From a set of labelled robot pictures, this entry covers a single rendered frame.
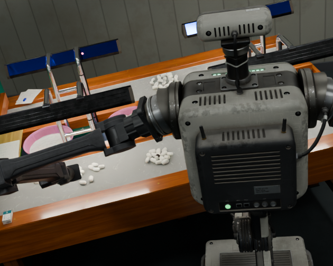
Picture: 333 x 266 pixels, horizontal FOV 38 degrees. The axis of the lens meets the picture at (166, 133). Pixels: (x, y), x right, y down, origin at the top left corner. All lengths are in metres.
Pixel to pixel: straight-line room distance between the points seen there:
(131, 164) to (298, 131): 1.17
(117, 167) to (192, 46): 2.13
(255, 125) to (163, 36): 3.02
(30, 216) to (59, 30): 2.48
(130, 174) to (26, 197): 0.48
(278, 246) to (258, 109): 1.05
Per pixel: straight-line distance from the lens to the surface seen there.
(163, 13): 4.13
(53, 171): 1.78
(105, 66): 4.41
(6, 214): 2.19
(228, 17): 1.25
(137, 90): 2.88
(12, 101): 3.11
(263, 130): 1.24
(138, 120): 1.37
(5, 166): 1.46
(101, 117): 2.69
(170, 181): 2.10
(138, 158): 2.31
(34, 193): 2.31
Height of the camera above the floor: 2.10
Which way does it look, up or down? 34 degrees down
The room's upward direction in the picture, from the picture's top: 11 degrees counter-clockwise
